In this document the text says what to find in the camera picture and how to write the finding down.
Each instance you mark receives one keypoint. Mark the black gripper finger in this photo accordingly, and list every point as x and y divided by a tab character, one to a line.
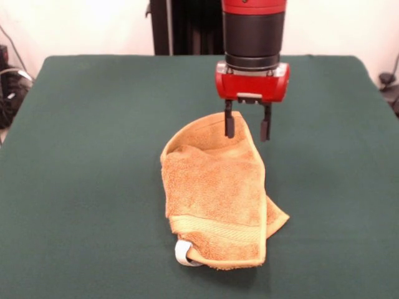
265	127
229	124

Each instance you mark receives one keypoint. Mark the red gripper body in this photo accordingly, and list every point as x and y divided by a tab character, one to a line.
252	87

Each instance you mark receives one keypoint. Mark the orange terry towel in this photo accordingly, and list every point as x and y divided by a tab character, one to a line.
215	193

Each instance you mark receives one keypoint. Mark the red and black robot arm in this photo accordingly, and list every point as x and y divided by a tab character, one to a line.
254	31

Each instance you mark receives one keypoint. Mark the dark green table cloth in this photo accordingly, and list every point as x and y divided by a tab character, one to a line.
78	155

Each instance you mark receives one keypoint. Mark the thin grey pole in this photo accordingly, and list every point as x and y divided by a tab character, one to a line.
14	46

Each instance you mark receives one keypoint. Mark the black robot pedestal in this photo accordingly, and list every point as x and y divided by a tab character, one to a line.
187	28

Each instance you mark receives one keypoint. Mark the grey pedestal leg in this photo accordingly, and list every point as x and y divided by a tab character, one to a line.
389	87

